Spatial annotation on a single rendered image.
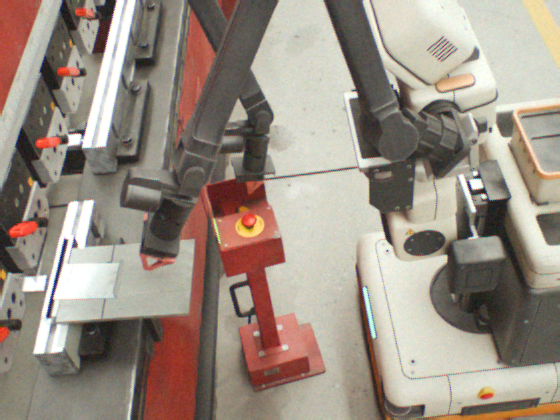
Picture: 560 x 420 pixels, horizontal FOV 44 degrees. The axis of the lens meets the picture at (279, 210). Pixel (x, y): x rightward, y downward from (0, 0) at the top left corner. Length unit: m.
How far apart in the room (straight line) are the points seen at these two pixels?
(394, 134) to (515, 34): 2.44
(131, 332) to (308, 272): 1.19
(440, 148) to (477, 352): 0.95
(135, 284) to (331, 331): 1.16
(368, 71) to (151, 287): 0.60
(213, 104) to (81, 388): 0.66
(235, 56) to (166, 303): 0.52
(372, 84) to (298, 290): 1.45
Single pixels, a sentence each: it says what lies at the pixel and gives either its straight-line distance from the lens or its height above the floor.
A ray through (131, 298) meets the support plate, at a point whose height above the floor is 1.00.
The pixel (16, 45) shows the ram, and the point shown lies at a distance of 1.34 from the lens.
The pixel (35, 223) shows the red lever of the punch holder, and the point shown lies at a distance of 1.21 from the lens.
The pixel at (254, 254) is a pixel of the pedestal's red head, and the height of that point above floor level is 0.73.
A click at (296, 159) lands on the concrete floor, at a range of 2.97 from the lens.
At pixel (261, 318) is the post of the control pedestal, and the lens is 2.14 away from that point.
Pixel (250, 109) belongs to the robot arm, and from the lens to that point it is 1.60.
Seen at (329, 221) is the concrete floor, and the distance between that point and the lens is 2.74.
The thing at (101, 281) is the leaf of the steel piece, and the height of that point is 1.00.
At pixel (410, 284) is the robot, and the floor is 0.28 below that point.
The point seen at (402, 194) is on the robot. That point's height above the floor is 0.94.
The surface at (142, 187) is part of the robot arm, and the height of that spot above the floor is 1.28.
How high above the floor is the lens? 2.13
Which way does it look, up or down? 50 degrees down
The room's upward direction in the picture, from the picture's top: 9 degrees counter-clockwise
